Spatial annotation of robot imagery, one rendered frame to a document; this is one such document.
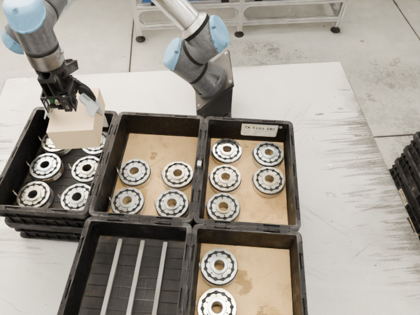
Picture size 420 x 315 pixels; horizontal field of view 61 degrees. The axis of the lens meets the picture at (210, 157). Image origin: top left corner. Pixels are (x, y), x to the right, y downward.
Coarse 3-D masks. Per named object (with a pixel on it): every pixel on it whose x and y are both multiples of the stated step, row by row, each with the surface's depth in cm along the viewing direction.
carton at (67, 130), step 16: (96, 96) 100; (64, 112) 96; (80, 112) 96; (96, 112) 98; (48, 128) 93; (64, 128) 93; (80, 128) 93; (96, 128) 97; (64, 144) 97; (80, 144) 97; (96, 144) 98
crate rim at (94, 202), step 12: (120, 120) 120; (108, 156) 111; (192, 180) 106; (96, 192) 104; (192, 192) 105; (192, 204) 101; (108, 216) 99; (120, 216) 99; (132, 216) 99; (144, 216) 99; (156, 216) 99; (168, 216) 99; (192, 216) 99
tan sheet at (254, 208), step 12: (240, 144) 127; (252, 144) 127; (240, 168) 121; (252, 168) 121; (240, 192) 115; (252, 192) 115; (240, 204) 113; (252, 204) 113; (264, 204) 113; (276, 204) 113; (204, 216) 110; (240, 216) 110; (252, 216) 110; (264, 216) 110; (276, 216) 110
